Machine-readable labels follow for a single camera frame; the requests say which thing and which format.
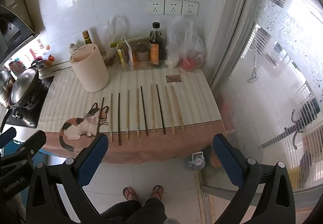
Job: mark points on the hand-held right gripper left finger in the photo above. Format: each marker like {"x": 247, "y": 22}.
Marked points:
{"x": 93, "y": 156}

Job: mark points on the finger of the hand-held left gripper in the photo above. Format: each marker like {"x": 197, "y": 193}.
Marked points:
{"x": 8, "y": 134}
{"x": 34, "y": 142}

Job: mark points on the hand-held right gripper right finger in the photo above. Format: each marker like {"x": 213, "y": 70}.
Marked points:
{"x": 227, "y": 157}

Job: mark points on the row of chopsticks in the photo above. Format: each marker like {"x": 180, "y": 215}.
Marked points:
{"x": 119, "y": 118}

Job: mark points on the cream ribbed chopstick holder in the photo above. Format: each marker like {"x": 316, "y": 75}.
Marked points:
{"x": 88, "y": 72}

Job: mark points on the black gas stove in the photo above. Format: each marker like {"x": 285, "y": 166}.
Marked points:
{"x": 32, "y": 113}

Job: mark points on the plastic water jug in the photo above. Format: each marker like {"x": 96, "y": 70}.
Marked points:
{"x": 196, "y": 162}

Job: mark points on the person's left foot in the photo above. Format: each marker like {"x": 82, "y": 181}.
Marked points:
{"x": 130, "y": 193}

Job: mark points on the person's foot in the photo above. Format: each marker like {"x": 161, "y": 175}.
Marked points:
{"x": 157, "y": 191}
{"x": 130, "y": 193}

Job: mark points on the steel pot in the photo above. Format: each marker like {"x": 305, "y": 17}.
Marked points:
{"x": 3, "y": 80}

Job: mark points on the person's black trousers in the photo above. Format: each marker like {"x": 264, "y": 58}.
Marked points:
{"x": 131, "y": 211}

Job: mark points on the person's right foot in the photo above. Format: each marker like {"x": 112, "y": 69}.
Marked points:
{"x": 157, "y": 191}

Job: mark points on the white hanging rack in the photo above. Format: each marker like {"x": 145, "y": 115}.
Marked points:
{"x": 253, "y": 76}

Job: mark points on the red bagged item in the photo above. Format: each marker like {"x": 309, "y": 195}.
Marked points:
{"x": 189, "y": 64}

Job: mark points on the yellow box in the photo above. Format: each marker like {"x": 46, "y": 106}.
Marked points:
{"x": 121, "y": 56}

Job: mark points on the clear plastic tray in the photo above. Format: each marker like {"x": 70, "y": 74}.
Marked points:
{"x": 143, "y": 65}

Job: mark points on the black range hood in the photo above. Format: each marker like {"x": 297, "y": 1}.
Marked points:
{"x": 15, "y": 27}

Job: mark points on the paper packet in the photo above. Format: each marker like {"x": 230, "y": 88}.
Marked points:
{"x": 129, "y": 50}

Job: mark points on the green stalk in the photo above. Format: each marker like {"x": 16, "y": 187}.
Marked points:
{"x": 114, "y": 44}

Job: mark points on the glass jar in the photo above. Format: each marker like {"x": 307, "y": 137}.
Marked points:
{"x": 142, "y": 50}

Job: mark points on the gold-capped dark bottle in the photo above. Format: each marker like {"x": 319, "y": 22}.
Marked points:
{"x": 87, "y": 37}

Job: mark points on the glass sliding door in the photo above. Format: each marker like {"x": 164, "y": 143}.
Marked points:
{"x": 227, "y": 37}

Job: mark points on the filled clear plastic bag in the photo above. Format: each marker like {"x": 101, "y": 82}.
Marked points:
{"x": 186, "y": 42}

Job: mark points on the dark soy sauce bottle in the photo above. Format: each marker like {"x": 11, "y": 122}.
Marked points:
{"x": 156, "y": 50}

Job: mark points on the empty clear plastic bag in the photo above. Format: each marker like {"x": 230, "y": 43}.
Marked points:
{"x": 116, "y": 30}

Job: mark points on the colourful wall decoration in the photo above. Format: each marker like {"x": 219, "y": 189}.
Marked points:
{"x": 16, "y": 65}

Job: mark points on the persimmon wall sticker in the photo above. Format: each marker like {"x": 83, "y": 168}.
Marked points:
{"x": 51, "y": 57}

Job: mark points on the wooden wall cabinet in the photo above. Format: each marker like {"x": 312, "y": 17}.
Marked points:
{"x": 31, "y": 12}

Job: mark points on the white wall socket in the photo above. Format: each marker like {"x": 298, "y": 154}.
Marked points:
{"x": 155, "y": 7}
{"x": 190, "y": 8}
{"x": 173, "y": 7}

